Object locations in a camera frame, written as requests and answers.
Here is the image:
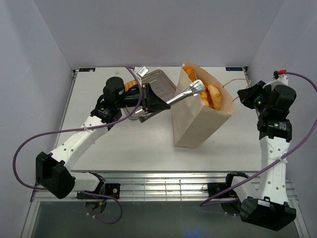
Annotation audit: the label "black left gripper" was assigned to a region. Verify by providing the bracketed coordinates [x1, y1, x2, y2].
[116, 83, 171, 112]

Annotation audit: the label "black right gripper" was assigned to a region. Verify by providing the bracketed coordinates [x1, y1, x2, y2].
[237, 81, 273, 115]

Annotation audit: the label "small striped fake bread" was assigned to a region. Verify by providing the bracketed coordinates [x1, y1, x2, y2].
[124, 80, 138, 92]

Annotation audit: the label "pale shell fake bread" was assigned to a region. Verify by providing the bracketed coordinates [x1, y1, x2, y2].
[208, 85, 222, 111]

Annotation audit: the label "cream paper bag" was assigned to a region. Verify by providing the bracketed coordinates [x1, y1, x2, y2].
[171, 62, 246, 148]

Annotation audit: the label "silver metal tongs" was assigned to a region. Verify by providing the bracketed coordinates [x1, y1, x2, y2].
[139, 80, 205, 123]

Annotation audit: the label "long fake baguette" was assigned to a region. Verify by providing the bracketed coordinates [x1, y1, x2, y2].
[184, 67, 196, 82]

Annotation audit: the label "twisted fake bread front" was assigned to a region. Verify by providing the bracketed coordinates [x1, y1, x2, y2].
[200, 90, 210, 107]

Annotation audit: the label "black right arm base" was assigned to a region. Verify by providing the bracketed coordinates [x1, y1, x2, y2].
[201, 182, 236, 198]

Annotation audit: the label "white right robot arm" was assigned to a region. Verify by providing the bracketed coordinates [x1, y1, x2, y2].
[223, 81, 296, 231]

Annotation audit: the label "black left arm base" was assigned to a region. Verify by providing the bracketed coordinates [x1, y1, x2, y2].
[76, 182, 121, 199]

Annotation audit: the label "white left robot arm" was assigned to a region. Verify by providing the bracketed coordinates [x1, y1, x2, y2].
[36, 76, 172, 199]

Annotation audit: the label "silver metal tray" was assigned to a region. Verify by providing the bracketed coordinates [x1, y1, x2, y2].
[123, 69, 176, 120]

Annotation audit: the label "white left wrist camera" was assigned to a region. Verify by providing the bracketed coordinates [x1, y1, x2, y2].
[133, 66, 149, 79]

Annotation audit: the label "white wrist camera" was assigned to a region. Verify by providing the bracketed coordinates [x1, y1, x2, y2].
[133, 66, 149, 79]
[263, 69, 288, 90]

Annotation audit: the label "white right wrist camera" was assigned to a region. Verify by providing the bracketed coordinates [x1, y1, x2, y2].
[263, 69, 288, 90]

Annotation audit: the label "aluminium frame rail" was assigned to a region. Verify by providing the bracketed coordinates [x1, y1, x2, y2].
[31, 171, 298, 203]

